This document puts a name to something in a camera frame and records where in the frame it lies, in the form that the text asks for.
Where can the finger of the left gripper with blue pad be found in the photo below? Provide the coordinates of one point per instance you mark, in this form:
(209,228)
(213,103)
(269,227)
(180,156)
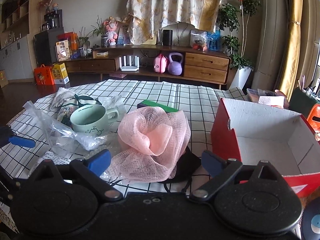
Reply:
(8,136)

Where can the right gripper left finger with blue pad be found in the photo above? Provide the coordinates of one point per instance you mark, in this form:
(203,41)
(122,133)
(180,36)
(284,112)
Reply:
(88,171)

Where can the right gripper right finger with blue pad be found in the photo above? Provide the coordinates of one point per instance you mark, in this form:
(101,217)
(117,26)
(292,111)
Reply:
(222,173)

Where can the black face mask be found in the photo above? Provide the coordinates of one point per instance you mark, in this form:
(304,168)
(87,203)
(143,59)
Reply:
(187,164)

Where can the Merry Christmas canvas tote bag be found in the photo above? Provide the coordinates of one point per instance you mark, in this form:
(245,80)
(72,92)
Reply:
(69,106)

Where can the pink mesh bath pouf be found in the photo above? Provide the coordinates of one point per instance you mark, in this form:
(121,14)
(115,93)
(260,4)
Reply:
(151,142)

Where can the green and grey sponge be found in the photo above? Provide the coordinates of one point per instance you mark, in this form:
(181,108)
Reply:
(148,103)

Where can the clear crumpled plastic bag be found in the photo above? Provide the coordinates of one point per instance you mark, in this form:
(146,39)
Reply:
(66,142)

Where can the light green ceramic mug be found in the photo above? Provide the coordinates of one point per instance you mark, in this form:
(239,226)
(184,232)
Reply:
(93,119)

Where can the red cardboard box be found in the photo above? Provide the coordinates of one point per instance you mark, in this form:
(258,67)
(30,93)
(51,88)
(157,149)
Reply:
(251,132)

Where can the white knitted cloth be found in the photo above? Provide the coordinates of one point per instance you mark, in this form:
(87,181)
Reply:
(62,95)

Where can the orange gift bag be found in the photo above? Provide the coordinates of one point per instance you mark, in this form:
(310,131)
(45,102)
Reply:
(43,75)

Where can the yellow carton box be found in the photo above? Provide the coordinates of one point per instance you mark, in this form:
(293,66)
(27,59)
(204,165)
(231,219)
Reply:
(60,74)

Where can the white wifi router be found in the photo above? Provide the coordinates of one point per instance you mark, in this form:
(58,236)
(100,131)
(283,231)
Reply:
(129,63)

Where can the purple kettlebell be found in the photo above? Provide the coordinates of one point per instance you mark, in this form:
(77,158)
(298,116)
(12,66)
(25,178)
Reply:
(175,67)

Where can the wooden TV console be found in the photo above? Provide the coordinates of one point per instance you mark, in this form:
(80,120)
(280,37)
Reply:
(201,66)

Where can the green orange tissue box organizer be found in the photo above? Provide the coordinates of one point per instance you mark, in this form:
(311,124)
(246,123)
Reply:
(305,102)

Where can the yellow curtain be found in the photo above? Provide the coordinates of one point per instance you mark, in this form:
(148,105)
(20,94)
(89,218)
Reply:
(289,67)

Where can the pink small case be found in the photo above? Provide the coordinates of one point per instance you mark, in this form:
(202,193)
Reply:
(160,63)

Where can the black coffee machine cabinet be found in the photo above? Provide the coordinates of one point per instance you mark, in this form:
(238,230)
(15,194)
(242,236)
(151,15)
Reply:
(45,41)

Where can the dark blue whale pad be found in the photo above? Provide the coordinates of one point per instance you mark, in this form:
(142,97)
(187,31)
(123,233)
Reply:
(311,221)

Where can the bag of snacks on console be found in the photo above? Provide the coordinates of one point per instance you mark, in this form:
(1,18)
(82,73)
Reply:
(198,40)

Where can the black cylindrical speaker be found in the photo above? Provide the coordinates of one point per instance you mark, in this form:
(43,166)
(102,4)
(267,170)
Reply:
(167,37)

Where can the pink doll figure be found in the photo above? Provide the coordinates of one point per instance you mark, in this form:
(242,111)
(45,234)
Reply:
(111,34)

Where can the potted green tree white planter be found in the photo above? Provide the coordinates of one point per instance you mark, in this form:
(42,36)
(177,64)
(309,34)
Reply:
(232,20)

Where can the floral draped cloth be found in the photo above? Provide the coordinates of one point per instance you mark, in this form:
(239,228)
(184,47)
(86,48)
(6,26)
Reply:
(146,17)

